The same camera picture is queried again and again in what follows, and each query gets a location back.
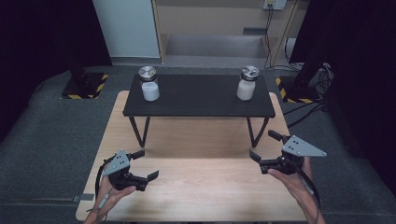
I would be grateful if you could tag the person's right hand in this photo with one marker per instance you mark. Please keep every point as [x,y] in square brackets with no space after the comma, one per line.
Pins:
[299,183]

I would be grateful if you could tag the black stand base striped tape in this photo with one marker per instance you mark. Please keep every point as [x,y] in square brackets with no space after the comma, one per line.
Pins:
[295,90]
[84,87]

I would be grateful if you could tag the glass jar with white powder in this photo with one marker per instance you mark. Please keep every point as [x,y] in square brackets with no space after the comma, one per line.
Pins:
[246,88]
[150,90]

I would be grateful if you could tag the beige wooden cabinet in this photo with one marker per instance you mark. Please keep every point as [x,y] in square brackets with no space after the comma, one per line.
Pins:
[214,18]

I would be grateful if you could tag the black metal shelf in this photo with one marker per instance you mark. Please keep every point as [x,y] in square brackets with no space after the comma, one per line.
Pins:
[199,96]

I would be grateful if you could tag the person's left hand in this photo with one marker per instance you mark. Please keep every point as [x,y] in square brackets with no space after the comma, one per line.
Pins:
[107,199]

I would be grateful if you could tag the grey tape piece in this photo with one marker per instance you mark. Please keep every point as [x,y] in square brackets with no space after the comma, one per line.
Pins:
[86,197]

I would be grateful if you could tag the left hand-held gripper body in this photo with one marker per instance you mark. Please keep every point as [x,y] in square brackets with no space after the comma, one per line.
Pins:
[120,165]

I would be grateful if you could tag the black curtain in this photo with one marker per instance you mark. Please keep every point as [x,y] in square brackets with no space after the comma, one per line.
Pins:
[358,62]
[40,40]

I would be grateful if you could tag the grey rectangular bracket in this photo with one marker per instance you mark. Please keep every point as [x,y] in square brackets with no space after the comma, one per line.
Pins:
[255,31]

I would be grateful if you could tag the white cabinet panel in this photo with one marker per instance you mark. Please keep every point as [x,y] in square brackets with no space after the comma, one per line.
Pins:
[127,28]

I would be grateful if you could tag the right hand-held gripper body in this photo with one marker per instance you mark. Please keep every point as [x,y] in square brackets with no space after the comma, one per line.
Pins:
[299,147]

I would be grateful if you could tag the white wall outlet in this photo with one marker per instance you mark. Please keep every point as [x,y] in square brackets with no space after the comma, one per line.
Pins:
[275,3]

